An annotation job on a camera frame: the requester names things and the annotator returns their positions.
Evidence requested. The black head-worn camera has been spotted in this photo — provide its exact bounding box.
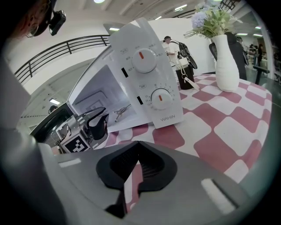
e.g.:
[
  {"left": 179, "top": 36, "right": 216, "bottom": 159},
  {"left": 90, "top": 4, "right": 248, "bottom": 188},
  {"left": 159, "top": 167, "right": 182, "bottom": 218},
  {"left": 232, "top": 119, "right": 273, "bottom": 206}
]
[{"left": 48, "top": 9, "right": 67, "bottom": 36}]

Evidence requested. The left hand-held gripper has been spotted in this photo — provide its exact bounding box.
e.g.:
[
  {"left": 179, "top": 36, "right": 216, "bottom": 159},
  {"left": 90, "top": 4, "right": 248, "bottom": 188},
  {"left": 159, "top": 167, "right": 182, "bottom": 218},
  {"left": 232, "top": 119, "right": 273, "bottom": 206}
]
[{"left": 55, "top": 106, "right": 110, "bottom": 155}]

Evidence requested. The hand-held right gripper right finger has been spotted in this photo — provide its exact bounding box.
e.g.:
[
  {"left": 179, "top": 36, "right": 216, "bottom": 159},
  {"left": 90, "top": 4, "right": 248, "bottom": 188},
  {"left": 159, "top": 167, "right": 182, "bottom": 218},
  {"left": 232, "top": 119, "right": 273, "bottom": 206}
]
[{"left": 129, "top": 141, "right": 253, "bottom": 225}]

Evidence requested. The person's gray clothing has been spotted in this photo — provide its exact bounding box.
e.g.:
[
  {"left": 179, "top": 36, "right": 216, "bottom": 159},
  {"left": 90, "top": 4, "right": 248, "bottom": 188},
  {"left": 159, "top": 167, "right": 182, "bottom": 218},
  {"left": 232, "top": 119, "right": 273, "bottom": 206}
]
[{"left": 0, "top": 52, "right": 32, "bottom": 134}]

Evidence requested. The black metal railing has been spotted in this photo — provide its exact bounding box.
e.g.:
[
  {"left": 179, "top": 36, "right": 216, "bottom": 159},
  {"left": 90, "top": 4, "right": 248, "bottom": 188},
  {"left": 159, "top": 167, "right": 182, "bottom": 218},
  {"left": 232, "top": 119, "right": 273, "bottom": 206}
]
[{"left": 14, "top": 34, "right": 111, "bottom": 84}]

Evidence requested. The artificial flower bouquet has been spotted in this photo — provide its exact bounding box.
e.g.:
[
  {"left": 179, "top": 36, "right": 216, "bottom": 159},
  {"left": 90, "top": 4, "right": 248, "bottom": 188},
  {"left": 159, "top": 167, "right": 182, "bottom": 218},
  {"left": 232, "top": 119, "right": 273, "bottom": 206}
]
[{"left": 184, "top": 1, "right": 238, "bottom": 40}]

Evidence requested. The white ceramic vase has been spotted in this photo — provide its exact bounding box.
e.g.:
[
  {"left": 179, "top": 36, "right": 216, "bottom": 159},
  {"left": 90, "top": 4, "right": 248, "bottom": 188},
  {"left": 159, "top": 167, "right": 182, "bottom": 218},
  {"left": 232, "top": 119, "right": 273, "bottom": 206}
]
[{"left": 211, "top": 34, "right": 240, "bottom": 93}]

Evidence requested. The white microwave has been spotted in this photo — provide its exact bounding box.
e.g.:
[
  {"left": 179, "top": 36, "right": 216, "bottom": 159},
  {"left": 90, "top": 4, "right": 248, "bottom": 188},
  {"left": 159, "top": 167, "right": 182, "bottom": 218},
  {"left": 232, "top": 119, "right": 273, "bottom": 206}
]
[{"left": 30, "top": 17, "right": 185, "bottom": 152}]

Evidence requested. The black office chair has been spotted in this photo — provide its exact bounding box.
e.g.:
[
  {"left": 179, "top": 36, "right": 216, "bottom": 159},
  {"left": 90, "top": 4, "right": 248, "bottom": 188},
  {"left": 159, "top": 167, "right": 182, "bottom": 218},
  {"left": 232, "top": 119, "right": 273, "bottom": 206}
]
[
  {"left": 208, "top": 32, "right": 248, "bottom": 81},
  {"left": 252, "top": 65, "right": 270, "bottom": 85}
]

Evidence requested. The person's head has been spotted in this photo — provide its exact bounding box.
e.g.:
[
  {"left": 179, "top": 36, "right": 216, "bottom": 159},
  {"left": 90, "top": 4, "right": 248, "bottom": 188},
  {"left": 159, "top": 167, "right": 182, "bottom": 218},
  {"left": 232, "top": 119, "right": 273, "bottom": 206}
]
[{"left": 12, "top": 0, "right": 54, "bottom": 38}]

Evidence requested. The pink white checkered tablecloth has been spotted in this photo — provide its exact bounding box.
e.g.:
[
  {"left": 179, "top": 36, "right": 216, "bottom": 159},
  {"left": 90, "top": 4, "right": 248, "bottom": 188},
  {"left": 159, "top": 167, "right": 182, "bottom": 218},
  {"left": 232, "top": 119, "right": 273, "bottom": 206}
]
[{"left": 105, "top": 73, "right": 273, "bottom": 215}]

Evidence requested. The turntable roller ring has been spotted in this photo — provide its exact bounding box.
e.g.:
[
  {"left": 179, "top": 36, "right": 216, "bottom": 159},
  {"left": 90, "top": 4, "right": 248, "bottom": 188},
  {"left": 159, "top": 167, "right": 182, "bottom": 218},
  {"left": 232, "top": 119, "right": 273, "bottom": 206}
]
[{"left": 112, "top": 104, "right": 133, "bottom": 123}]

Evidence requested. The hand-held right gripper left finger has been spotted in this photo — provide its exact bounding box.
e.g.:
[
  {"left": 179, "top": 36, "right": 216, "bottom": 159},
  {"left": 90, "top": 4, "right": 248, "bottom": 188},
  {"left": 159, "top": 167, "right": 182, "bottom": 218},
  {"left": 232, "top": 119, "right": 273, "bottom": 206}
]
[{"left": 54, "top": 141, "right": 139, "bottom": 219}]

